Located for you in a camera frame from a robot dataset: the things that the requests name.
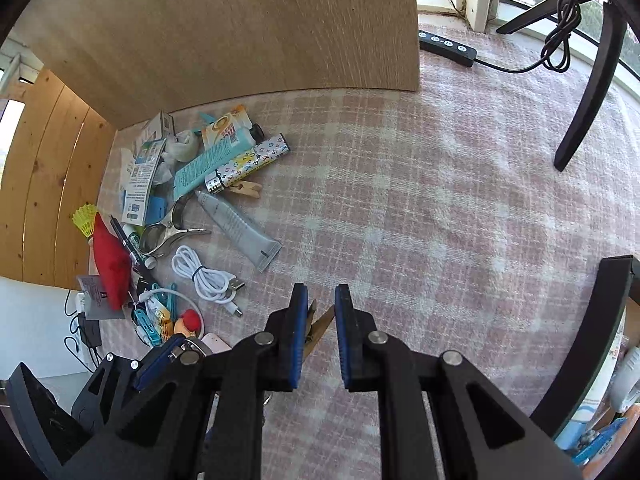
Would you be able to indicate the small white carton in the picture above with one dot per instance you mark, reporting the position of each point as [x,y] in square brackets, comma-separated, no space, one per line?
[155,127]

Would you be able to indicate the plain wooden clothespin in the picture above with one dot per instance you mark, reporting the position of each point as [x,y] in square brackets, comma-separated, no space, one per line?
[245,190]
[320,327]

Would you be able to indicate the wooden slat panel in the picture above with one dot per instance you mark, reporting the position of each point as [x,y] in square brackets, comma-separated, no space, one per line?
[45,185]

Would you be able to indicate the white blue printed packet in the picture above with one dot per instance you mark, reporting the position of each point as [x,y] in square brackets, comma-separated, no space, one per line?
[140,185]

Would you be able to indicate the yellow orange packet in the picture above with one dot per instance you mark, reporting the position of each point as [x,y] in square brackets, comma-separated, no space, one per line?
[225,127]

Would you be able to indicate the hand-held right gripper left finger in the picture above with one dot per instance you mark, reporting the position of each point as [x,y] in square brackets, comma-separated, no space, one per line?
[299,330]

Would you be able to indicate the white green marker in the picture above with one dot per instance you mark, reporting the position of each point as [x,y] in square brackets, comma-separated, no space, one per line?
[134,242]

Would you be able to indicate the white plastic bottle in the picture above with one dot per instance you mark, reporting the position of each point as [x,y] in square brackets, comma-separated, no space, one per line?
[625,380]

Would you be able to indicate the teal tube with black cap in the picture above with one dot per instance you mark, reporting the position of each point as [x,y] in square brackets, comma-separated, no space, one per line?
[210,167]

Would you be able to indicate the light wooden board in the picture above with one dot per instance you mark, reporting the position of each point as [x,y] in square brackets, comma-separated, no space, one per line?
[225,30]

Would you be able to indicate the large metal clip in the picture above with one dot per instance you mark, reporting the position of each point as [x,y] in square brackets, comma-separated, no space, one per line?
[160,235]

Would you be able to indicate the clear grey tube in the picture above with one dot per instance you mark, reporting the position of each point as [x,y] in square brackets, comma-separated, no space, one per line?
[240,232]

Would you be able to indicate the yellow shuttlecock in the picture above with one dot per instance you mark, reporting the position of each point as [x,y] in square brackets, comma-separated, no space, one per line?
[84,220]

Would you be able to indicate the red pompom toy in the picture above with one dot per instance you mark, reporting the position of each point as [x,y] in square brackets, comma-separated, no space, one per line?
[190,321]

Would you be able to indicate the pink plaid blanket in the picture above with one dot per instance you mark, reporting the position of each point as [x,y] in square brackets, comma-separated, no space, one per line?
[425,210]

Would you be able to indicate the pink flat case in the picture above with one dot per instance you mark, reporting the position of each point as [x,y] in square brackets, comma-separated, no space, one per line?
[216,344]

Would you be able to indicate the black power strip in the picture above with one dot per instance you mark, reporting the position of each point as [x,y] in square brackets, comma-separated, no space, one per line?
[446,47]

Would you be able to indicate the black chair legs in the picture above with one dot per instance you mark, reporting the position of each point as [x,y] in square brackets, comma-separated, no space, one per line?
[595,85]

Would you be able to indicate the blue plastic clothespins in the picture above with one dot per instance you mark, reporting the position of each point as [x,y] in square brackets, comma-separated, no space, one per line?
[150,327]

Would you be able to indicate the grey paper tag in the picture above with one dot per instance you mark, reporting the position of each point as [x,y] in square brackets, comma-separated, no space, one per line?
[95,297]

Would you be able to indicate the patterned cylinder case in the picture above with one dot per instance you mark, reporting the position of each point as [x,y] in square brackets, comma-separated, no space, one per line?
[255,160]

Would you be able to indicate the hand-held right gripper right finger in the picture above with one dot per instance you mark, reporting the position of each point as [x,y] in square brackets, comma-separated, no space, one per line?
[342,332]

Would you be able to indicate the black pen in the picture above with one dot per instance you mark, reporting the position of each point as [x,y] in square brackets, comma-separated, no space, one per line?
[125,245]

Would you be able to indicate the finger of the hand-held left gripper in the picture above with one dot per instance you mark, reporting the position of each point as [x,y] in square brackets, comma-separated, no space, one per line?
[156,361]

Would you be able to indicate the red fabric pouch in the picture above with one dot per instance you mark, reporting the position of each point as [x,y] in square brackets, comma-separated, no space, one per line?
[111,265]

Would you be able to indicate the black power adapter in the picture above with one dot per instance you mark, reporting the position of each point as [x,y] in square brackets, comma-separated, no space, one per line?
[91,332]

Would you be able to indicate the crumpled white plastic wrap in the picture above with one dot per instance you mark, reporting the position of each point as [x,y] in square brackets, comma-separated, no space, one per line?
[182,147]

